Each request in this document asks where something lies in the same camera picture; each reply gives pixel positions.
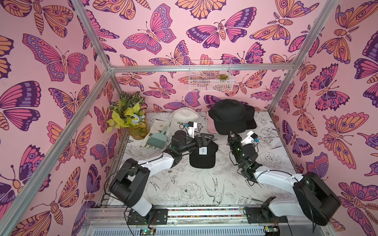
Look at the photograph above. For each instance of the cream cloth under brush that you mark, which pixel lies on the cream cloth under brush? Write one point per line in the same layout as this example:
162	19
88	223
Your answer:
157	127

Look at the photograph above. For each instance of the aluminium corner post left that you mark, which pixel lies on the aluminium corner post left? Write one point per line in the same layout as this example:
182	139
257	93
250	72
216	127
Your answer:
87	24

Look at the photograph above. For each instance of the white Colorado cap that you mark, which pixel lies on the white Colorado cap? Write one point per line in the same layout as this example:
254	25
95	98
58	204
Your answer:
180	118

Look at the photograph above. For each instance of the plain black cap front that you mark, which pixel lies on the plain black cap front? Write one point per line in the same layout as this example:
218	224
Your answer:
228	114

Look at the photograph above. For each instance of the plain black cap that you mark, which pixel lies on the plain black cap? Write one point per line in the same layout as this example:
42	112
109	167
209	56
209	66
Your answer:
250	117
228	114

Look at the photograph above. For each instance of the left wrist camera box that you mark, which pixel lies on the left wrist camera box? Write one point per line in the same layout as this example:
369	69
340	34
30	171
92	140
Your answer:
191	127

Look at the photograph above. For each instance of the aluminium horizontal back bar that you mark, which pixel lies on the aluminium horizontal back bar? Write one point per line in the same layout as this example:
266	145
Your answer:
183	68

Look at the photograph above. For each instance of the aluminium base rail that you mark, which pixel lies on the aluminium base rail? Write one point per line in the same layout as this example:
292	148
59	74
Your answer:
198	221

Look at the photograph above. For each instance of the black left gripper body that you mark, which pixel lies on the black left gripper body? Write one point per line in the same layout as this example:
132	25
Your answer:
189	144

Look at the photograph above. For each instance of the white wire basket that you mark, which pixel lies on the white wire basket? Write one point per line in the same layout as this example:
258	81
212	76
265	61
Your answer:
209	80

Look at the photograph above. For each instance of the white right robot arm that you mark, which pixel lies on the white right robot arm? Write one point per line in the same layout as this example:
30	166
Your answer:
312	196

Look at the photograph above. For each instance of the black cap with white patch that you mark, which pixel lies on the black cap with white patch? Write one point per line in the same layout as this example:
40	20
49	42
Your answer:
204	157

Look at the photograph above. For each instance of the pink cap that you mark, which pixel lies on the pink cap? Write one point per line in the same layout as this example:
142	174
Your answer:
211	127

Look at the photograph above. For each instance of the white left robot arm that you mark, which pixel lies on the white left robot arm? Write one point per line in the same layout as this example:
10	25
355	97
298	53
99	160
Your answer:
130	180

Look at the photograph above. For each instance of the plain black cap back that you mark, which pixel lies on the plain black cap back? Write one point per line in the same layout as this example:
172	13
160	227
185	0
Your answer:
250	117

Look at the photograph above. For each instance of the small succulent in basket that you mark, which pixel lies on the small succulent in basket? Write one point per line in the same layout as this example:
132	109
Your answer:
223	77

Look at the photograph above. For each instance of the potted green plant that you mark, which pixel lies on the potted green plant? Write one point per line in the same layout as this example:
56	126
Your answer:
129	113

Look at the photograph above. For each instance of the aluminium corner post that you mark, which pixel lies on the aluminium corner post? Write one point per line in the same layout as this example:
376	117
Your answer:
316	28
87	24

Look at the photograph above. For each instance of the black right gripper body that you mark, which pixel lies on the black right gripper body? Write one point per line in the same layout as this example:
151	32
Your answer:
234	140

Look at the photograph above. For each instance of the teal bristle brush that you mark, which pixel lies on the teal bristle brush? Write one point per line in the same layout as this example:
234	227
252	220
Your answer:
158	140

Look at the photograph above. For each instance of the aluminium left side bar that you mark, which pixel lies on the aluminium left side bar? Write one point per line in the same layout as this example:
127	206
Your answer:
23	200

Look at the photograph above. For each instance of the aluminium corner post right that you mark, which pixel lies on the aluminium corner post right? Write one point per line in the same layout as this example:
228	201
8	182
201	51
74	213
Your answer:
316	28

